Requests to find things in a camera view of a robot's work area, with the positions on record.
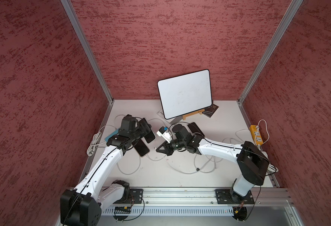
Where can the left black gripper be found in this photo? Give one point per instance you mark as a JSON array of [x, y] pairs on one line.
[[144, 129]]

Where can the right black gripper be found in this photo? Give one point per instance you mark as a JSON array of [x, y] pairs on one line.
[[167, 149]]

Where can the pink case phone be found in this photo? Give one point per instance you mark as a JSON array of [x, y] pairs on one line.
[[141, 148]]

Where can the light case phone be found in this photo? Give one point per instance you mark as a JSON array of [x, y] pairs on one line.
[[147, 132]]

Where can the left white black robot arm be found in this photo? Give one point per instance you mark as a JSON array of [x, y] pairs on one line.
[[83, 205]]

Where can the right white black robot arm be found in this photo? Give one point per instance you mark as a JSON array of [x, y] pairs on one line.
[[252, 162]]

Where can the beige case phone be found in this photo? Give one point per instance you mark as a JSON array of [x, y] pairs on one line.
[[195, 129]]

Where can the teal power strip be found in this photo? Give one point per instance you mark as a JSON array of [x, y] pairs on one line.
[[110, 135]]

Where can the wooden easel stand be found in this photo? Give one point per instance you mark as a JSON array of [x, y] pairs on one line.
[[184, 117]]

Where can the white board on easel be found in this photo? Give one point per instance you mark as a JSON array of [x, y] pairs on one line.
[[184, 94]]

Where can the black booklet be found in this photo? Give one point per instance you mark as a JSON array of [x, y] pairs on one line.
[[210, 110]]

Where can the yellow power strip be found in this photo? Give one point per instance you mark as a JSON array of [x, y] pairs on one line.
[[257, 138]]

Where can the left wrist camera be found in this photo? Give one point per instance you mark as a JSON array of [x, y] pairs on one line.
[[128, 124]]

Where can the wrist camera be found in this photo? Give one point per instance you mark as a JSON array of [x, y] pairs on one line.
[[180, 131], [128, 124]]

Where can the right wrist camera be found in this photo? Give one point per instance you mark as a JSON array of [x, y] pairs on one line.
[[180, 131]]

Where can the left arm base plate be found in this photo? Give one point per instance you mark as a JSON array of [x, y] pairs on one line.
[[134, 197]]

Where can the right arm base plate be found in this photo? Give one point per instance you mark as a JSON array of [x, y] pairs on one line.
[[228, 196]]

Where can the aluminium front rail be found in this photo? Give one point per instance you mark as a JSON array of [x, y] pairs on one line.
[[209, 196]]

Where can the left aluminium corner post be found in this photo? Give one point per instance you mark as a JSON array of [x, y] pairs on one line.
[[69, 9]]

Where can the aluminium corner post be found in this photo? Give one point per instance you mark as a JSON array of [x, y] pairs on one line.
[[278, 34], [69, 9]]

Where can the right aluminium corner post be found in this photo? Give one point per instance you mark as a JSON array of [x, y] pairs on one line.
[[278, 34]]

